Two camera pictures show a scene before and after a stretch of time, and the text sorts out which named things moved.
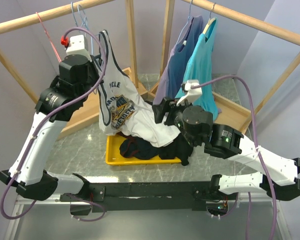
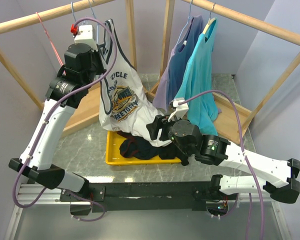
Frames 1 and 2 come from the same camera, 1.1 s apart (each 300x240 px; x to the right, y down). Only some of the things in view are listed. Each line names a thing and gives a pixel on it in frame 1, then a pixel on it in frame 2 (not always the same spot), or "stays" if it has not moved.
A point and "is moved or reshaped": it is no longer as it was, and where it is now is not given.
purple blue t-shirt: x=178 y=60 stays
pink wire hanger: x=48 y=38 stays
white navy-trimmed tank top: x=125 y=108 is moved or reshaped
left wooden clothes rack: x=86 y=110 stays
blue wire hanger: x=91 y=35 -> x=97 y=28
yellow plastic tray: x=113 y=156 stays
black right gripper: x=165 y=105 -> x=159 y=122
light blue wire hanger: x=72 y=10 stays
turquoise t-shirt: x=199 y=68 stays
